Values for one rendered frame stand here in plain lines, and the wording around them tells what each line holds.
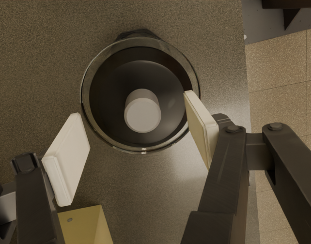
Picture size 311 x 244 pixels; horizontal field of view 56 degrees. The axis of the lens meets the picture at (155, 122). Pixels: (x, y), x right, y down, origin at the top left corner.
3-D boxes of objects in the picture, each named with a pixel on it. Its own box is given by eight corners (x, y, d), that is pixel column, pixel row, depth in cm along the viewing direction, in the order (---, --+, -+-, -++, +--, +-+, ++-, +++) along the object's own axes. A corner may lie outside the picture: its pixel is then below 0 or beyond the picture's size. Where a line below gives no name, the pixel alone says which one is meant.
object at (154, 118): (105, 145, 30) (98, 180, 24) (81, 54, 27) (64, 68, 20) (194, 128, 30) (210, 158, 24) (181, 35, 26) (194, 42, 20)
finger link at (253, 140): (229, 152, 13) (295, 139, 13) (204, 115, 18) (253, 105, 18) (232, 180, 14) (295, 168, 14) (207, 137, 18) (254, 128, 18)
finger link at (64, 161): (71, 205, 16) (58, 208, 16) (90, 148, 22) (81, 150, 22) (54, 156, 14) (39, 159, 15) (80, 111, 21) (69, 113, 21)
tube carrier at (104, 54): (113, 100, 48) (97, 164, 28) (96, 33, 44) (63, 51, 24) (178, 87, 48) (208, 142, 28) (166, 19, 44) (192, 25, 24)
